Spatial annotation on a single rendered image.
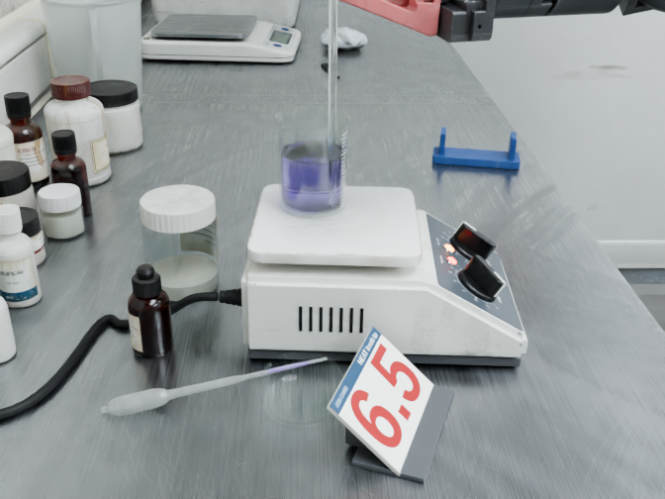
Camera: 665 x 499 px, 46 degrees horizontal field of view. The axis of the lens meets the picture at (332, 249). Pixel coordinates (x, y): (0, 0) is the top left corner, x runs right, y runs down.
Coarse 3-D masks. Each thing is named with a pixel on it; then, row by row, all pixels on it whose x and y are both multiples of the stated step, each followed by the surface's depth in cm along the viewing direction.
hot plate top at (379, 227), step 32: (352, 192) 62; (384, 192) 62; (256, 224) 57; (288, 224) 57; (320, 224) 57; (352, 224) 57; (384, 224) 57; (416, 224) 57; (256, 256) 53; (288, 256) 53; (320, 256) 53; (352, 256) 53; (384, 256) 53; (416, 256) 53
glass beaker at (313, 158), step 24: (288, 120) 58; (312, 120) 59; (336, 120) 58; (288, 144) 55; (312, 144) 55; (336, 144) 55; (288, 168) 56; (312, 168) 55; (336, 168) 56; (288, 192) 57; (312, 192) 56; (336, 192) 57; (312, 216) 57
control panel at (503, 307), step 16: (432, 224) 63; (432, 240) 60; (448, 240) 62; (496, 256) 65; (448, 272) 56; (448, 288) 54; (464, 288) 56; (480, 304) 55; (496, 304) 56; (512, 304) 58; (512, 320) 56
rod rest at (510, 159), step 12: (444, 132) 92; (444, 144) 91; (516, 144) 90; (432, 156) 92; (444, 156) 91; (456, 156) 91; (468, 156) 91; (480, 156) 91; (492, 156) 91; (504, 156) 91; (516, 156) 91; (504, 168) 91; (516, 168) 90
